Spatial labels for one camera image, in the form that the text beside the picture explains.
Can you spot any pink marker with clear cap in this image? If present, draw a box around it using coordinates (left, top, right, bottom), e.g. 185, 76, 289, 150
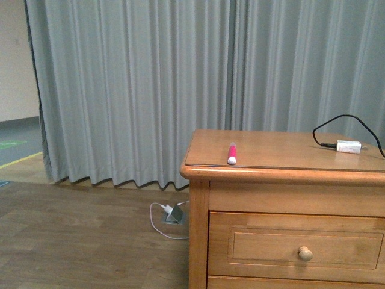
227, 142, 236, 165

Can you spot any wooden top drawer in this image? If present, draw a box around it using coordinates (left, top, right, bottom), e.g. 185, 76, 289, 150
208, 212, 384, 284

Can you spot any wooden drawer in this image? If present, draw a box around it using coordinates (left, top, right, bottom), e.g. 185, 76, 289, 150
207, 276, 384, 289
208, 212, 384, 284

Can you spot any round wooden drawer knob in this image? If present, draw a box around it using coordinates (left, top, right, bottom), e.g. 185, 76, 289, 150
298, 246, 313, 262

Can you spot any lower wooden drawer front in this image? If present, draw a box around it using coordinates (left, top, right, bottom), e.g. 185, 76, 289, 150
207, 276, 384, 289

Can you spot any white charger plug on floor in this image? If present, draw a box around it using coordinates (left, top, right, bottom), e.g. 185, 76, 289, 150
161, 205, 173, 213

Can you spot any metal floor outlet box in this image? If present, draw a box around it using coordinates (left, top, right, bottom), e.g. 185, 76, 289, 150
161, 205, 187, 225

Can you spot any grey pleated curtain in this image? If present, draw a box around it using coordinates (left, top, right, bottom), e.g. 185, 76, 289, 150
25, 1, 384, 188

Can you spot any wooden nightstand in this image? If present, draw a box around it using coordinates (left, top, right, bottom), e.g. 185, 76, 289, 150
180, 129, 384, 288

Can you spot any white power adapter on nightstand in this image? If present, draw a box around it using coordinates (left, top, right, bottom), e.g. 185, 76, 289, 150
336, 140, 368, 154

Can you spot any black cable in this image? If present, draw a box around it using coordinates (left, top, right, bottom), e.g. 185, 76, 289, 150
312, 114, 385, 158

